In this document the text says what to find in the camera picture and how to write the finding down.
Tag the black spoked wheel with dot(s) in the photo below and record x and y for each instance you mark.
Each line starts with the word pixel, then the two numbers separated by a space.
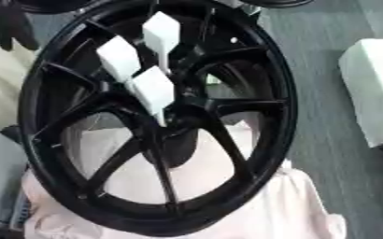
pixel 53 93

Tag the pale pink cloth stand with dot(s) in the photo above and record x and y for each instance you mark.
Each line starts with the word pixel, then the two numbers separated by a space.
pixel 287 205

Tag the white box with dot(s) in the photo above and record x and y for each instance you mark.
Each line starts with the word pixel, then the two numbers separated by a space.
pixel 372 87

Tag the black round object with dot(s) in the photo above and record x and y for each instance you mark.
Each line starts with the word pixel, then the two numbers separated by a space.
pixel 279 2
pixel 9 21

